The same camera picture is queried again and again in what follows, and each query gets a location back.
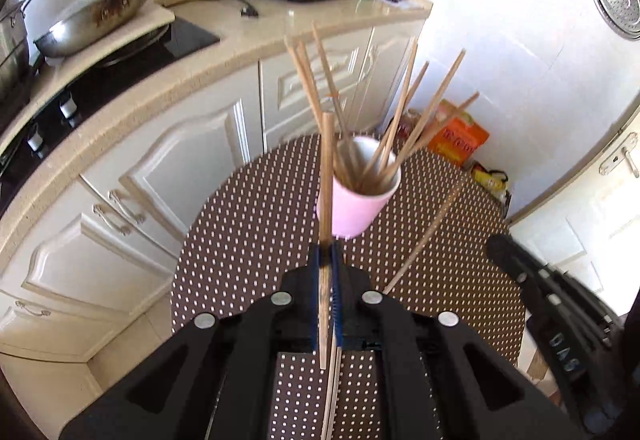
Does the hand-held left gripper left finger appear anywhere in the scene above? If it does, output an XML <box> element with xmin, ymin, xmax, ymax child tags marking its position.
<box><xmin>59</xmin><ymin>242</ymin><xmax>325</xmax><ymax>440</ymax></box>

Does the steel steamer pot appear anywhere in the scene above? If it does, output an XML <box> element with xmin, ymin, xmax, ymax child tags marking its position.
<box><xmin>0</xmin><ymin>0</ymin><xmax>41</xmax><ymax>102</ymax></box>

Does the yellow packet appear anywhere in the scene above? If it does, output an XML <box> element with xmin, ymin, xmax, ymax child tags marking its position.
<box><xmin>471</xmin><ymin>168</ymin><xmax>509</xmax><ymax>192</ymax></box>

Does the beige kitchen countertop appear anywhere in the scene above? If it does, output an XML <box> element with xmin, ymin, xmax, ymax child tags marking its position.
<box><xmin>0</xmin><ymin>0</ymin><xmax>434</xmax><ymax>266</ymax></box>

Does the silver door handle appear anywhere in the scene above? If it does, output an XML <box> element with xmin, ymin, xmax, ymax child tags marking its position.
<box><xmin>598</xmin><ymin>132</ymin><xmax>640</xmax><ymax>179</ymax></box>

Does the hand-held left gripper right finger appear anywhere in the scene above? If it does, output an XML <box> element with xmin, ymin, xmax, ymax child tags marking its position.
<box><xmin>330</xmin><ymin>242</ymin><xmax>588</xmax><ymax>440</ymax></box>

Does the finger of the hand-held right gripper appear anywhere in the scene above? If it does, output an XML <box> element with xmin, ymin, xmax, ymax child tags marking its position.
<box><xmin>520</xmin><ymin>252</ymin><xmax>616</xmax><ymax>351</ymax></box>
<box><xmin>486</xmin><ymin>234</ymin><xmax>556</xmax><ymax>336</ymax></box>

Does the round polka dot table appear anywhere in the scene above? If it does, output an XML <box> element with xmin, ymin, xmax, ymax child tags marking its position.
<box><xmin>170</xmin><ymin>133</ymin><xmax>529</xmax><ymax>440</ymax></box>

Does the orange rice bag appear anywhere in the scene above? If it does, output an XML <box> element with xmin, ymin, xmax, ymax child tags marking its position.
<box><xmin>426</xmin><ymin>99</ymin><xmax>491</xmax><ymax>169</ymax></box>

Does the pink cup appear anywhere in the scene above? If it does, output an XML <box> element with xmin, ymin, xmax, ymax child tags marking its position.
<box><xmin>315</xmin><ymin>135</ymin><xmax>402</xmax><ymax>241</ymax></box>

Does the stove knob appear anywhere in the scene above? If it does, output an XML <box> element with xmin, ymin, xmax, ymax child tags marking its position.
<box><xmin>57</xmin><ymin>92</ymin><xmax>81</xmax><ymax>128</ymax></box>
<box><xmin>26</xmin><ymin>122</ymin><xmax>48</xmax><ymax>160</ymax></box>

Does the bunch of wooden chopsticks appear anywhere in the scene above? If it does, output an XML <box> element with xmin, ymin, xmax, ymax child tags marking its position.
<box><xmin>283</xmin><ymin>22</ymin><xmax>481</xmax><ymax>197</ymax></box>

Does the single wooden chopstick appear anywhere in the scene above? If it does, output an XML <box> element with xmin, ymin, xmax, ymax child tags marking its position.
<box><xmin>321</xmin><ymin>347</ymin><xmax>344</xmax><ymax>440</ymax></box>
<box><xmin>382</xmin><ymin>184</ymin><xmax>467</xmax><ymax>296</ymax></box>
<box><xmin>319</xmin><ymin>111</ymin><xmax>335</xmax><ymax>371</ymax></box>

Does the cream base cabinet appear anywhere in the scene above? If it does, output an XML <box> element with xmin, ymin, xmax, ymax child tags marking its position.
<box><xmin>0</xmin><ymin>12</ymin><xmax>431</xmax><ymax>363</ymax></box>

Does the round metal steamer plate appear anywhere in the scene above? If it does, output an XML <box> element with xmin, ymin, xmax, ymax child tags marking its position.
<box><xmin>590</xmin><ymin>0</ymin><xmax>640</xmax><ymax>41</ymax></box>

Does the white door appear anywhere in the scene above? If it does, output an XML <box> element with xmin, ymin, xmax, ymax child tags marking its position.
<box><xmin>505</xmin><ymin>85</ymin><xmax>640</xmax><ymax>306</ymax></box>

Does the black gas stove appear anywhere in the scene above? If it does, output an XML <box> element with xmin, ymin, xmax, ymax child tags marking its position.
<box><xmin>0</xmin><ymin>15</ymin><xmax>221</xmax><ymax>217</ymax></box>

